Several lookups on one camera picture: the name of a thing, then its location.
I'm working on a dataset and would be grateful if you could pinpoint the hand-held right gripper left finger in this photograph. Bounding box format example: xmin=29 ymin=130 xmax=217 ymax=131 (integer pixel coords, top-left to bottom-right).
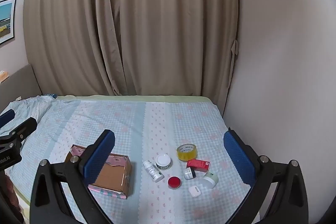
xmin=29 ymin=130 xmax=116 ymax=224

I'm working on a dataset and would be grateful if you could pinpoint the yellow tape roll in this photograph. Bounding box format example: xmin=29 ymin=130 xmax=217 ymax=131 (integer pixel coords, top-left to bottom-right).
xmin=176 ymin=143 xmax=198 ymax=161

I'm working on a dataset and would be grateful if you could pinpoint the pale green cream jar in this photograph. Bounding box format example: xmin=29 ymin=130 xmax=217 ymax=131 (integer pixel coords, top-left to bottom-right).
xmin=203 ymin=172 xmax=219 ymax=188

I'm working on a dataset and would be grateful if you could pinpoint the white crumpled quilt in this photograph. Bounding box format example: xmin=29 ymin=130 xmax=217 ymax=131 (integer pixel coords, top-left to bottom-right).
xmin=0 ymin=95 xmax=55 ymax=135

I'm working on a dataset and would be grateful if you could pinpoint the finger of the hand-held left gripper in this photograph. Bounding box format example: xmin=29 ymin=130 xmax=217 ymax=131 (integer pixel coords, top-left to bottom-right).
xmin=8 ymin=117 xmax=38 ymax=141
xmin=0 ymin=109 xmax=15 ymax=128

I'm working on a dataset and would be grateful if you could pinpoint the beige curtain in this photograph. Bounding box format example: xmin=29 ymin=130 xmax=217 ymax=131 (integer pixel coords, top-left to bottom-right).
xmin=109 ymin=0 xmax=240 ymax=96
xmin=23 ymin=0 xmax=124 ymax=96

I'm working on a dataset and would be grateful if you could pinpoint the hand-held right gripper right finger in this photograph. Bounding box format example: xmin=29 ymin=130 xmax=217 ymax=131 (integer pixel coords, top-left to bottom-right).
xmin=223 ymin=127 xmax=309 ymax=224

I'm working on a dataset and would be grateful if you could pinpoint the white lid cream jar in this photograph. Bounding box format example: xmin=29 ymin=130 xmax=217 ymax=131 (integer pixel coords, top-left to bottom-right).
xmin=155 ymin=154 xmax=172 ymax=170

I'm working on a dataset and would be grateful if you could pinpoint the white plastic bottle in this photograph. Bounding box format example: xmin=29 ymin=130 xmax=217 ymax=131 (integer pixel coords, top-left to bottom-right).
xmin=143 ymin=160 xmax=164 ymax=182

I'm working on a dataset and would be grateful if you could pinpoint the brown cardboard box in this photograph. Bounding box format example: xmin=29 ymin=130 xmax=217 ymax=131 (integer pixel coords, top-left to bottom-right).
xmin=65 ymin=144 xmax=132 ymax=199

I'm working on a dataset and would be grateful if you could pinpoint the white earbuds case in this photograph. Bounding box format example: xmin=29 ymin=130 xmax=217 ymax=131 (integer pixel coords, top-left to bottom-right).
xmin=188 ymin=185 xmax=203 ymax=197

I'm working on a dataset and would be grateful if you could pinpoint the grey headboard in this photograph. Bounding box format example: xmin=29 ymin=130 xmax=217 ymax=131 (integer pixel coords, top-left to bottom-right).
xmin=0 ymin=64 xmax=42 ymax=111

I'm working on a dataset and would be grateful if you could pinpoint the small red carton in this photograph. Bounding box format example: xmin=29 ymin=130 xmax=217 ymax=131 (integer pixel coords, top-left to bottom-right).
xmin=186 ymin=158 xmax=210 ymax=171

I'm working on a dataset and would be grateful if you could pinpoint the dark red clothing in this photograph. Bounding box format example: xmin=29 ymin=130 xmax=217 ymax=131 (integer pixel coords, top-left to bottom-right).
xmin=0 ymin=174 xmax=25 ymax=224

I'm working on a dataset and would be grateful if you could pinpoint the blue checked floral bed sheet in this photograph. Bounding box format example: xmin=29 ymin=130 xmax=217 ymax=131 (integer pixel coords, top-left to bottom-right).
xmin=0 ymin=95 xmax=252 ymax=224

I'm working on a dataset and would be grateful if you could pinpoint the framed wall poster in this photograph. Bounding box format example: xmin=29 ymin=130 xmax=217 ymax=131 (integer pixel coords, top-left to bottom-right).
xmin=0 ymin=0 xmax=17 ymax=44

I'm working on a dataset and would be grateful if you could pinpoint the pale green mattress pad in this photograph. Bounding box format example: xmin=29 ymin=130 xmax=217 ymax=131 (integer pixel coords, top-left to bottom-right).
xmin=55 ymin=95 xmax=210 ymax=104

